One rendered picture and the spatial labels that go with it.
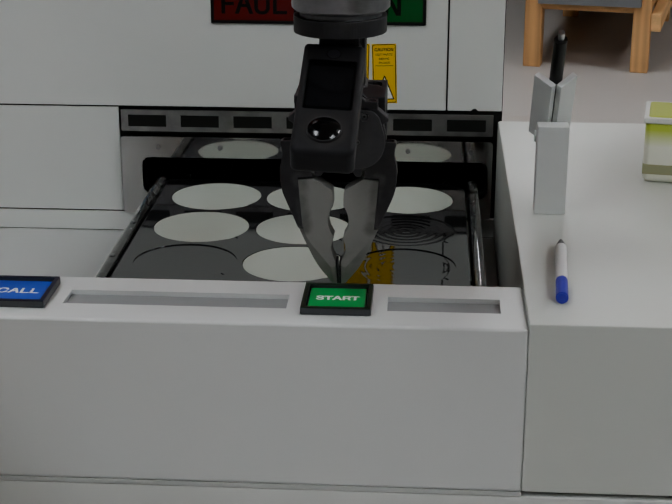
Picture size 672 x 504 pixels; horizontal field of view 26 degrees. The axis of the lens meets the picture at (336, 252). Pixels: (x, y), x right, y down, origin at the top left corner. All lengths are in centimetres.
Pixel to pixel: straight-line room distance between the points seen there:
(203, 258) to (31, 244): 36
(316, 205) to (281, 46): 60
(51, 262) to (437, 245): 47
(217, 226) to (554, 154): 38
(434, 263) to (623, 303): 31
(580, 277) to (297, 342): 25
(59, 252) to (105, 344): 58
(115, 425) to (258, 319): 15
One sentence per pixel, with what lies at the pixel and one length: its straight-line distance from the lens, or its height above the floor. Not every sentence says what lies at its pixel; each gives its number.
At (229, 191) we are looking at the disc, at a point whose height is 90.
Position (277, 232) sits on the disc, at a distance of 152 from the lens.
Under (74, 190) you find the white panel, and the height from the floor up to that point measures 87.
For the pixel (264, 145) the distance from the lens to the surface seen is 172.
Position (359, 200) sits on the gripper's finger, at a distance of 113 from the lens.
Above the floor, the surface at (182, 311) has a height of 96.
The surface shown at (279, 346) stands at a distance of 114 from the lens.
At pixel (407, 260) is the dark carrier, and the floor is 90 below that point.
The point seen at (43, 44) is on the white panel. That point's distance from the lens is 176.
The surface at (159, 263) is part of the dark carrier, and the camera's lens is 144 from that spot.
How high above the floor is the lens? 139
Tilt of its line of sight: 20 degrees down
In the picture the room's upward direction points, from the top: straight up
